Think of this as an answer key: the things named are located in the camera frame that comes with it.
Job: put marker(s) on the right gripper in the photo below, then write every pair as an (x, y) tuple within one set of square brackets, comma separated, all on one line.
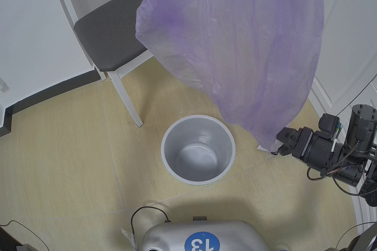
[(315, 152)]

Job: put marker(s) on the purple plastic bag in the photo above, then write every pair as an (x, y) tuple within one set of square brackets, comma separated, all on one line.
[(235, 38)]

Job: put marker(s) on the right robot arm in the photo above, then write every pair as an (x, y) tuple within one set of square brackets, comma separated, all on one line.
[(359, 126)]

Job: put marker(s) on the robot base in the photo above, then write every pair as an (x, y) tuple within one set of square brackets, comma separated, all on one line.
[(176, 238)]

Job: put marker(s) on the white trash bin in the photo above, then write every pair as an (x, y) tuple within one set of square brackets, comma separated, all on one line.
[(176, 141)]

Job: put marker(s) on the white wardrobe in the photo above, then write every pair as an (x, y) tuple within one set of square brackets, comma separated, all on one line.
[(347, 38)]

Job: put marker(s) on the white chair grey seat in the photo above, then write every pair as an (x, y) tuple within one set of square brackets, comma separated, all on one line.
[(109, 38)]

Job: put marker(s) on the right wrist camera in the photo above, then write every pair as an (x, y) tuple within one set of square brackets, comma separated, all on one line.
[(328, 124)]

